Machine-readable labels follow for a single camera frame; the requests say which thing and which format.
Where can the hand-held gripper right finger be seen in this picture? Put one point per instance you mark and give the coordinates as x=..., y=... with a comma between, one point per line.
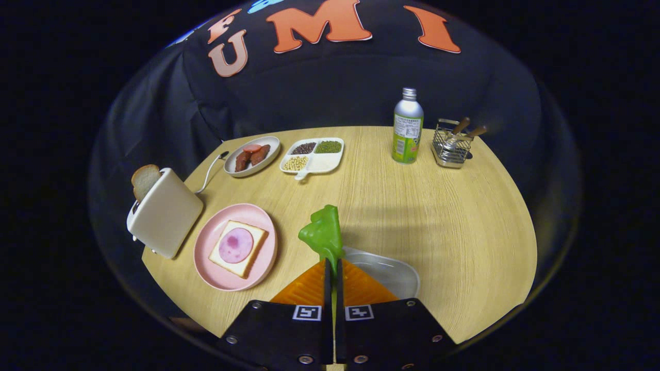
x=386, y=335

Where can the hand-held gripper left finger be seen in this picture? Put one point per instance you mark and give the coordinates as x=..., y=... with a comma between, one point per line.
x=278, y=335

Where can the green lettuce leaf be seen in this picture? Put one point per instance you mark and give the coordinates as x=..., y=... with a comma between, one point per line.
x=325, y=232

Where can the toasted bread slice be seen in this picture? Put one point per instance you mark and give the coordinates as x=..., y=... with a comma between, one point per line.
x=144, y=179

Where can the white oval plate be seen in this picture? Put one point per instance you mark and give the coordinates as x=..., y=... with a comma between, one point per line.
x=386, y=273

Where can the white bread slice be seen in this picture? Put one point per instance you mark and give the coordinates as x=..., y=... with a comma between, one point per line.
x=242, y=269

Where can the pink plate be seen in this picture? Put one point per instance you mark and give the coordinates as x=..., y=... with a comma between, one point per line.
x=216, y=278

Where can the round pink ham slice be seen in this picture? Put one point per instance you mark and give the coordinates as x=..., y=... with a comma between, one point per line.
x=236, y=246

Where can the white toaster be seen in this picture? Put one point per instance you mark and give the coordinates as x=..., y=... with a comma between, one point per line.
x=167, y=216

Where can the pile of yellow soybeans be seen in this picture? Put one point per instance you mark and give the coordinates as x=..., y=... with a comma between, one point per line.
x=296, y=163

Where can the white round plate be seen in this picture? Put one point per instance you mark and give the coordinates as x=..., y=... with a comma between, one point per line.
x=269, y=159

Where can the brown meat piece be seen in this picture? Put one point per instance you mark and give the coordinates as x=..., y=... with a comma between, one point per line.
x=260, y=155
x=242, y=162

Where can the white divided dish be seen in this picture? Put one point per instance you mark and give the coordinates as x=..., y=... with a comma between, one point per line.
x=325, y=162

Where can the pile of red beans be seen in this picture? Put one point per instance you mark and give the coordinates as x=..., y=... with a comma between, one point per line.
x=303, y=148

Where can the pink sausage slice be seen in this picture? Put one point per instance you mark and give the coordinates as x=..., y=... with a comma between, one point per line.
x=252, y=148

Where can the pile of green beans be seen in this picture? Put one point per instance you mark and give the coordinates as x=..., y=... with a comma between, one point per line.
x=328, y=147

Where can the silver green drink bottle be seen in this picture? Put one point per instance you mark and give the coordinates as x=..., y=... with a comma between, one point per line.
x=407, y=134

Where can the black backdrop cloth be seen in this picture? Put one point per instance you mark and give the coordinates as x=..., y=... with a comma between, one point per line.
x=319, y=93

